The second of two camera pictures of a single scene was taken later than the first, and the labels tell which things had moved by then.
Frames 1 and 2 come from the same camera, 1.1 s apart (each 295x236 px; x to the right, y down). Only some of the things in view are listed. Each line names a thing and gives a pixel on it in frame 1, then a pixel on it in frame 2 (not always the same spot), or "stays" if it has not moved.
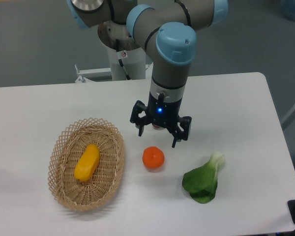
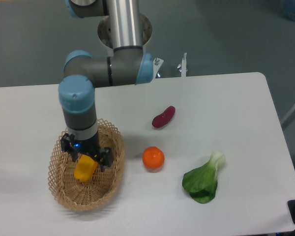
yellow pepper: x=87 y=162 stays
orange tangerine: x=153 y=157 stays
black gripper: x=162 y=113 → x=91 y=146
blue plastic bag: x=294 y=9 stays
